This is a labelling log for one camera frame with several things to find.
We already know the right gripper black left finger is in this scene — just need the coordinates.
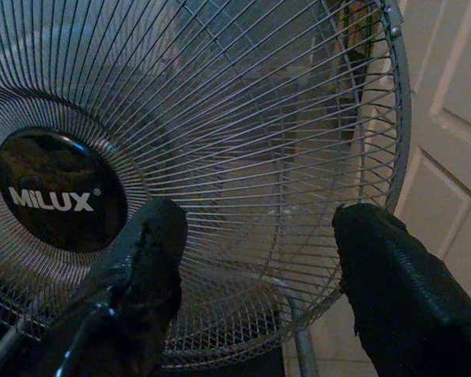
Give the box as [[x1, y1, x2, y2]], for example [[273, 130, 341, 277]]
[[35, 198, 189, 377]]

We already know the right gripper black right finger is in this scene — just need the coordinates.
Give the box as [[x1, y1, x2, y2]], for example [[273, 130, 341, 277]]
[[331, 203, 471, 377]]

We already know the grey Milux standing fan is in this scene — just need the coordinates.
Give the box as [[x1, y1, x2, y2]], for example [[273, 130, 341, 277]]
[[0, 0, 413, 377]]

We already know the white panelled door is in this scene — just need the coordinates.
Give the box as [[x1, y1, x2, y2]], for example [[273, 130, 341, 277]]
[[392, 0, 471, 311]]

